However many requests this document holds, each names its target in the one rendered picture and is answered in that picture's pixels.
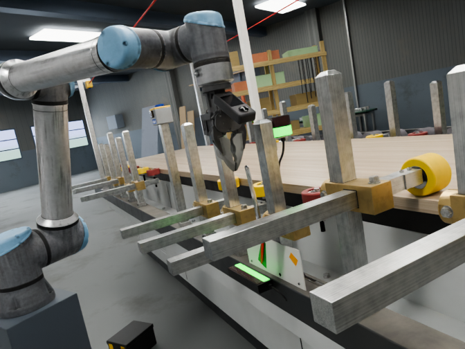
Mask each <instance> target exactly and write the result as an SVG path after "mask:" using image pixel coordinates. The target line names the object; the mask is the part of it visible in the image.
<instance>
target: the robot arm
mask: <svg viewBox="0 0 465 349"><path fill-rule="evenodd" d="M183 21H184V22H185V24H183V25H182V26H179V27H176V28H173V29H172V30H153V29H146V28H133V27H127V26H123V25H115V26H109V27H106V28H105V29H104V30H103V31H102V32H101V33H100V36H99V37H97V38H94V39H90V40H88V41H85V42H81V43H79V44H75V45H72V46H69V47H66V48H63V49H60V50H58V51H54V52H51V53H47V54H45V55H41V56H39V57H35V58H33V59H30V60H26V61H23V60H18V59H13V60H8V61H6V62H3V63H2V64H0V92H1V93H2V94H3V95H4V96H6V97H8V98H10V99H13V100H31V104H32V105H33V118H34V127H35V143H36V152H37V168H38V177H39V193H40V202H41V210H42V213H41V214H40V215H39V216H38V217H37V219H36V223H37V228H35V229H31V228H30V227H29V226H22V227H20V228H15V229H11V230H9V231H6V232H3V233H1V234H0V319H12V318H16V317H19V316H23V315H26V314H29V313H31V312H34V311H36V310H38V309H40V308H42V307H44V306H45V305H47V304H49V303H50V302H51V301H52V300H53V299H54V298H55V291H54V289H53V288H52V286H51V285H50V284H49V282H48V281H47V280H46V279H45V277H44V274H43V271H42V268H44V267H47V266H49V265H51V264H53V263H55V262H57V261H60V260H62V259H64V258H67V257H69V256H71V255H74V254H76V253H77V252H78V251H81V250H83V249H84V248H85V246H86V245H87V243H88V241H89V239H88V237H89V230H88V228H87V225H86V223H85V222H83V221H84V220H83V219H82V218H81V217H80V216H79V215H78V214H77V213H76V212H75V211H73V198H72V184H71V158H70V145H69V119H68V98H70V97H71V96H72V95H73V93H74V92H75V83H74V82H75V81H78V80H83V79H87V78H92V77H96V76H99V75H104V74H108V73H117V72H121V71H126V70H130V69H153V70H155V71H170V70H172V69H174V68H176V67H180V66H183V65H186V64H190V63H193V67H194V71H195V72H194V75H195V76H196V79H197V86H198V87H203V88H202V95H203V96H205V97H206V104H207V108H208V109H207V110H206V114H203V115H200V117H201V123H202V127H203V133H204V135H207V136H211V139H212V142H213V143H214V145H215V146H216V147H217V149H216V154H217V156H218V158H220V159H222V160H224V162H225V164H226V165H227V166H228V167H229V168H230V169H231V170H232V171H233V172H234V171H237V170H238V168H239V165H240V163H241V159H242V157H243V153H244V149H245V144H246V127H245V124H244V123H247V122H251V121H254V120H255V115H256V111H255V110H254V109H252V108H251V107H249V106H248V105H247V104H246V103H244V102H243V101H242V100H240V99H239V98H238V97H237V96H235V95H234V94H233V93H231V92H230V91H228V92H225V90H227V89H231V88H232V87H231V83H230V82H232V81H233V80H234V76H233V69H232V64H231V62H230V56H229V51H228V44H227V40H226V33H225V26H224V23H223V19H222V16H221V14H220V13H219V12H216V11H211V10H204V11H197V12H191V13H189V14H187V15H186V16H184V20H183ZM207 111H208V112H207ZM203 124H204V125H203ZM204 128H205V129H204ZM226 132H232V134H231V135H230V139H228V138H226V137H224V135H226ZM233 157H234V160H233Z"/></svg>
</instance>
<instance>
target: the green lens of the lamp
mask: <svg viewBox="0 0 465 349"><path fill-rule="evenodd" d="M273 133H274V137H280V136H286V135H289V134H292V129H291V125H288V126H285V127H278V128H273Z"/></svg>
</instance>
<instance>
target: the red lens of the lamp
mask: <svg viewBox="0 0 465 349"><path fill-rule="evenodd" d="M268 120H270V121H271V122H272V125H273V127H279V126H283V125H288V124H291V121H290V116H289V115H287V116H281V117H277V118H270V119H268Z"/></svg>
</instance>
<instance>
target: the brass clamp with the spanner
mask: <svg viewBox="0 0 465 349"><path fill-rule="evenodd" d="M268 215H271V214H268V211H266V212H265V213H264V214H263V216H262V217H266V216H268ZM309 235H311V232H310V227H309V226H307V227H304V228H302V229H299V230H297V231H294V232H291V233H288V234H286V235H283V236H280V237H283V238H286V239H289V240H293V241H296V240H299V239H301V238H305V237H307V236H309Z"/></svg>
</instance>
